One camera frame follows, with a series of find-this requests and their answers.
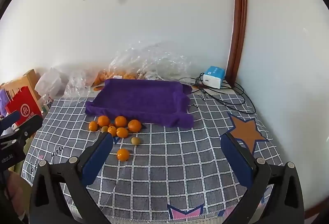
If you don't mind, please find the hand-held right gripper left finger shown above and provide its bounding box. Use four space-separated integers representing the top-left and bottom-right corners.
29 132 114 224

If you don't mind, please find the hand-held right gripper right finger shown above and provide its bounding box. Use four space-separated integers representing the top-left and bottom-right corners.
220 132 305 224

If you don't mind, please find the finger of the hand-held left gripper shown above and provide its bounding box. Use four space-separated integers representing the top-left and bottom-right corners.
0 110 21 132
12 114 43 143

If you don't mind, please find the purple towel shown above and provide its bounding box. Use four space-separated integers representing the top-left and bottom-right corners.
85 78 194 128

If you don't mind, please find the person's left hand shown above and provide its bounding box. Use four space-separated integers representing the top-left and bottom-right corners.
4 172 29 217

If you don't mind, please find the red paper bag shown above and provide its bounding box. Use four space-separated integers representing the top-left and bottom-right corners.
5 86 43 127

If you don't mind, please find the purple cloth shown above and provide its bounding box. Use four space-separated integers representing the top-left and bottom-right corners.
0 91 9 117

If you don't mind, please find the brown cardboard box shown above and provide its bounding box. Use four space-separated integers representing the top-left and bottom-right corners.
22 69 42 101

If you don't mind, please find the white plastic bag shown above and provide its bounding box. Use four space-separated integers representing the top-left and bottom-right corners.
35 67 63 99

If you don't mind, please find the crumpled clear plastic bag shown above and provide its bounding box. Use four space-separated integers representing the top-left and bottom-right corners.
63 70 103 99

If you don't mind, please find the grey checkered blanket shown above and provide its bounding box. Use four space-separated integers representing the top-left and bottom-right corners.
22 80 286 222

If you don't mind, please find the pile of bagged mandarins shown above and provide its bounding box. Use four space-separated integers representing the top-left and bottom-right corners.
94 69 137 86

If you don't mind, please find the blue and white tissue box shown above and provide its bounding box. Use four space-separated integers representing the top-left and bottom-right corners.
202 66 226 89

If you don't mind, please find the large clear plastic bag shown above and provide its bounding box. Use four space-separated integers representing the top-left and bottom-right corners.
108 40 192 81

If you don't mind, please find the black cable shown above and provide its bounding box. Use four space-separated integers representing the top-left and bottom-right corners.
180 75 256 114

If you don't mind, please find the brown wooden door frame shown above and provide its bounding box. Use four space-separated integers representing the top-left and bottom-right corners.
227 0 248 83

